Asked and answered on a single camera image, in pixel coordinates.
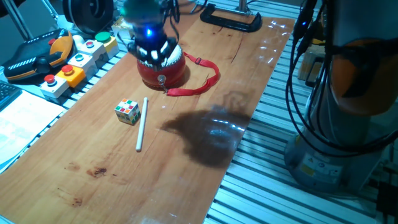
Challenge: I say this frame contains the red drum white skin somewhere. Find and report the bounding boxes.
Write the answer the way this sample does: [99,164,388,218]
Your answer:
[136,43,187,90]

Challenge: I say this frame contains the white box green button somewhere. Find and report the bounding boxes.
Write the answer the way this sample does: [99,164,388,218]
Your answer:
[67,52,99,80]

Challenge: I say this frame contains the black C-clamp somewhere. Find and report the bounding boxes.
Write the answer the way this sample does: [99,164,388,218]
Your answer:
[200,2,263,33]

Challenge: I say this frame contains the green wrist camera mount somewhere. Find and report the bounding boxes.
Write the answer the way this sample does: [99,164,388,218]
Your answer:
[119,0,164,22]

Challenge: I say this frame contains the metal post foot bracket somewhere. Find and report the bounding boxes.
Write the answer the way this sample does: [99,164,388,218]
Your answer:
[214,0,251,16]

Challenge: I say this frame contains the yellow box big green button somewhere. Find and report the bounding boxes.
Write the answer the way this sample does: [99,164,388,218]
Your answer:
[95,31,121,59]

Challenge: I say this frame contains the black orange teach pendant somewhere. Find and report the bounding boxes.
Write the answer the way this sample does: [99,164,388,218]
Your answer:
[2,28,75,82]

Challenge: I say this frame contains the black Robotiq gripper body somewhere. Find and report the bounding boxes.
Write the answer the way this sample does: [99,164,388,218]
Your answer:
[133,20,170,49]

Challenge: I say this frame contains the grey metal stand legs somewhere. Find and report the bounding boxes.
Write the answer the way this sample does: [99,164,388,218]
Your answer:
[2,0,60,41]

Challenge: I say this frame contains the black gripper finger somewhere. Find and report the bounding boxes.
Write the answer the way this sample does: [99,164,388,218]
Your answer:
[154,39,178,67]
[127,42,150,67]

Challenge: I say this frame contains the pale wooden drumstick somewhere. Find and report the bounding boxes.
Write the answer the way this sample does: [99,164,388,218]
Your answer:
[135,96,149,152]

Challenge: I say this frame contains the white Rubik's cube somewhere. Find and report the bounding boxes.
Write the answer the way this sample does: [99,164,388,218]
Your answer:
[114,98,141,126]

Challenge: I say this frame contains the black round spool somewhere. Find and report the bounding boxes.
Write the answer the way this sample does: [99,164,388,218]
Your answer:
[62,0,114,35]

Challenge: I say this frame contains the black computer keyboard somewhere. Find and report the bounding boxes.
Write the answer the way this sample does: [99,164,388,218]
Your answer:
[0,80,22,111]

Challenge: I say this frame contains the white paper stack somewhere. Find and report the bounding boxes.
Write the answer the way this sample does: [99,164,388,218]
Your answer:
[0,90,66,174]

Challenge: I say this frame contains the yellow box red button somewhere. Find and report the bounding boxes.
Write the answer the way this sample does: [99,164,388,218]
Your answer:
[55,64,86,88]

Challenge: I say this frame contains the small white round object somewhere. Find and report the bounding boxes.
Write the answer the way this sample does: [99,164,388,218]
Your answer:
[72,34,86,47]

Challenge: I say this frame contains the red fabric drum strap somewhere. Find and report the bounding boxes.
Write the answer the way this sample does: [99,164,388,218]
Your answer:
[166,51,220,97]

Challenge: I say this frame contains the gold white carton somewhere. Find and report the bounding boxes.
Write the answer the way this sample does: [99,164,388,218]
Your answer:
[111,17,134,40]

